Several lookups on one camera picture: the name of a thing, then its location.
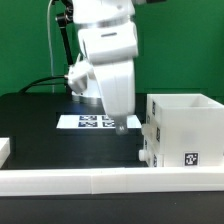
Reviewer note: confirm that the white drawer front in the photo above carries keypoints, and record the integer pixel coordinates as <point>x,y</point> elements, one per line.
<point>150,155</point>

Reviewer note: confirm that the white drawer cabinet box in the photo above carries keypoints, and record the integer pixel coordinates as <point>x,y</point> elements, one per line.
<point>192,129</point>

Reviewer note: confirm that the white tag marker sheet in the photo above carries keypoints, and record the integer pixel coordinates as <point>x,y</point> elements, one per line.
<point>85,122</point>

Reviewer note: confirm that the white drawer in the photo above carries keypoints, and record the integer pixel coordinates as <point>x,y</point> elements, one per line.
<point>150,155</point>
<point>151,132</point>

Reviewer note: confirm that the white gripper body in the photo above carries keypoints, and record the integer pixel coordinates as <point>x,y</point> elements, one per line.
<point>110,51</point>

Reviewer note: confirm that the white obstacle fence frame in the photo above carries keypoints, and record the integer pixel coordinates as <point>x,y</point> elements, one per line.
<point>105,181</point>

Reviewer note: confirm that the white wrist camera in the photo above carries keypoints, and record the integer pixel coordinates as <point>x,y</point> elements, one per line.
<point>81,78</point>

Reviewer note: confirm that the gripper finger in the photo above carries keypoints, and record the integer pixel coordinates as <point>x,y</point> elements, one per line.
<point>121,125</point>

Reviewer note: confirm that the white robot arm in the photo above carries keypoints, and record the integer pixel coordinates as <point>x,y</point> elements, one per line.
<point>88,14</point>

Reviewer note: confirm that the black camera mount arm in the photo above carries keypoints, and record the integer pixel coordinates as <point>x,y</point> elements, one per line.
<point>63,19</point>

